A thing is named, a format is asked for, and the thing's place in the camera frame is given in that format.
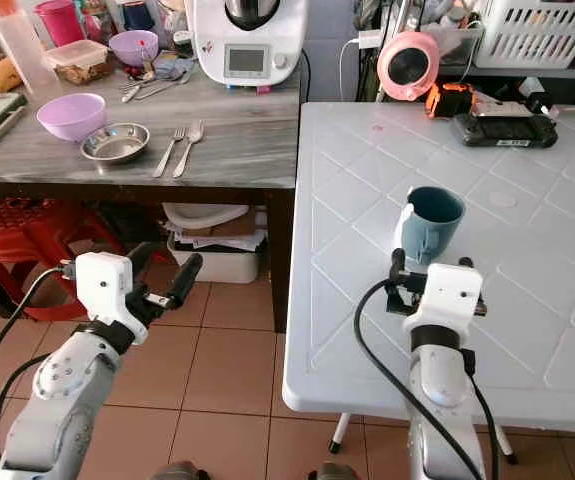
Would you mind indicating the small lilac plastic bowl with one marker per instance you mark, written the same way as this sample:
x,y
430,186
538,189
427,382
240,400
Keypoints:
x,y
133,47

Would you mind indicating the clear plastic food container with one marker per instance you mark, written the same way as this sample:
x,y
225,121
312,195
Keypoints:
x,y
77,62

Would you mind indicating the pink round appliance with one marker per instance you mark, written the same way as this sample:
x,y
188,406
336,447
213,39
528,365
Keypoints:
x,y
409,65

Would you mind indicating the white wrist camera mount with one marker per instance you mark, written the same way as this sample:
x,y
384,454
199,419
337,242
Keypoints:
x,y
102,285
447,300

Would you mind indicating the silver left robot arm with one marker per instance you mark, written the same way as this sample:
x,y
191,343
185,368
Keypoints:
x,y
62,400

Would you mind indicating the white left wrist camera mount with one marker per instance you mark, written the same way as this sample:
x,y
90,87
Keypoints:
x,y
102,285

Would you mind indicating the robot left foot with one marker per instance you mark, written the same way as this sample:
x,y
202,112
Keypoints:
x,y
175,472

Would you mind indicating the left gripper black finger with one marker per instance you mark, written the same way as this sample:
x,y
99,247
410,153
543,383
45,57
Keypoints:
x,y
188,280
147,258

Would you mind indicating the large lilac plastic bowl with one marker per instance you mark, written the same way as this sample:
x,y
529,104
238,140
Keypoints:
x,y
70,116

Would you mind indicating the white plastic basket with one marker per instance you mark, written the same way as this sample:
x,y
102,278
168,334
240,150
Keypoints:
x,y
532,35

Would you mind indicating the dark blue cup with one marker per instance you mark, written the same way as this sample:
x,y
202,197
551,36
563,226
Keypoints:
x,y
137,15

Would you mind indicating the white kitchen food processor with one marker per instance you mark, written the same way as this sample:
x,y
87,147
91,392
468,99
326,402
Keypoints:
x,y
245,40

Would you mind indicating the dark wooden marble-top table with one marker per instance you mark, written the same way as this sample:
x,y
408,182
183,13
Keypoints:
x,y
279,260

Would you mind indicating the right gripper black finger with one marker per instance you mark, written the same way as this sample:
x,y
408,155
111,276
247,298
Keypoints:
x,y
464,262
398,267

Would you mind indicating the pink plastic cup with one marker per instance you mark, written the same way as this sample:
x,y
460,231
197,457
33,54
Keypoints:
x,y
60,22

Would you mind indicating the stainless steel bowl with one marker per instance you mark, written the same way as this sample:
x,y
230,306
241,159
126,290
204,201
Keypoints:
x,y
115,145

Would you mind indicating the clear bottle with orange cap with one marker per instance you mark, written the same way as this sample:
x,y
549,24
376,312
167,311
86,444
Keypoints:
x,y
22,45

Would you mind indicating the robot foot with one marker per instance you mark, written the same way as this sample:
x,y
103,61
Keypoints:
x,y
333,472
175,472

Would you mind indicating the black handheld controller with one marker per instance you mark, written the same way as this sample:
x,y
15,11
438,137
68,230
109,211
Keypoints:
x,y
505,128

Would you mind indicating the orange and black device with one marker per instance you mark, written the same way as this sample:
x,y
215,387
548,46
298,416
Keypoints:
x,y
449,100

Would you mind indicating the teal blue mug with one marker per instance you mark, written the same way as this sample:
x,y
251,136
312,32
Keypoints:
x,y
430,226

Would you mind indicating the white plastic tub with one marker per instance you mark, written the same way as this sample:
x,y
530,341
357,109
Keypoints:
x,y
217,263

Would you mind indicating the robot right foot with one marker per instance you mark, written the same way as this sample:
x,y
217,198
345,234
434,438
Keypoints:
x,y
333,472

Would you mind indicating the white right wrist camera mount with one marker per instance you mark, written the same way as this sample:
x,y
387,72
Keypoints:
x,y
447,300

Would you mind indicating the steel fork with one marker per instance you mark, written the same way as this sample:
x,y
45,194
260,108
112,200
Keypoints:
x,y
170,150

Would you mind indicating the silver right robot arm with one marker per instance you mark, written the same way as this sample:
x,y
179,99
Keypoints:
x,y
442,400

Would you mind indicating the white plastic table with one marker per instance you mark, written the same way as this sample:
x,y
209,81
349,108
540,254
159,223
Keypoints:
x,y
327,400

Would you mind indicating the steel spoon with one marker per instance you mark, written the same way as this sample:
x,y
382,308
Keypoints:
x,y
191,143

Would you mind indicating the brown bread roll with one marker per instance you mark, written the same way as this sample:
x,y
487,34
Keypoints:
x,y
4,75

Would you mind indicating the red plastic stool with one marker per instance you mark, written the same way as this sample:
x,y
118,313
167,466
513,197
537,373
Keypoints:
x,y
17,230

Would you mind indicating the steel cutlery piece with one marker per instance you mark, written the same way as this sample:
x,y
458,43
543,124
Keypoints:
x,y
149,88

